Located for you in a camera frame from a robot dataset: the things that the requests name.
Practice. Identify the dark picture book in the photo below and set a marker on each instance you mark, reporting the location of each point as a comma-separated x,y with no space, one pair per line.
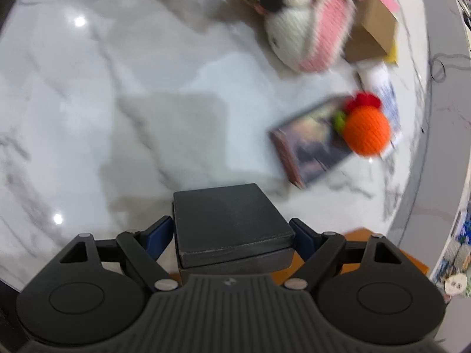
312,143

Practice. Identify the orange knitted toy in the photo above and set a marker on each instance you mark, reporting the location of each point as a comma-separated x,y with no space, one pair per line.
368,132

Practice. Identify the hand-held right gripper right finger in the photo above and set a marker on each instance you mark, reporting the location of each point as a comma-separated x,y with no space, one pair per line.
301,233

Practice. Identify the white printed booklet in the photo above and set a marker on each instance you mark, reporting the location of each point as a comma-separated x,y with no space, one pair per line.
382,88

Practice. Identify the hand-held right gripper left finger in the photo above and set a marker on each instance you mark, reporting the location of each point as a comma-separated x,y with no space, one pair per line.
162,233

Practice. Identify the dark grey box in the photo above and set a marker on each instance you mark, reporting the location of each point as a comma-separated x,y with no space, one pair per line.
231,220

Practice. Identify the orange storage box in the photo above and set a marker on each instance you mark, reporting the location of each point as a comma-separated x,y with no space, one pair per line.
412,261

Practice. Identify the white and pink plush toy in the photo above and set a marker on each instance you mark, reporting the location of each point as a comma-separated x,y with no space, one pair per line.
294,25

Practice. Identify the brown cardboard box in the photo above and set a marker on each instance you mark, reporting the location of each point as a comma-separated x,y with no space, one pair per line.
375,25

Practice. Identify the yellow flat item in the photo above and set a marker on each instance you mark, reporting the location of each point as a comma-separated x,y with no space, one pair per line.
393,56

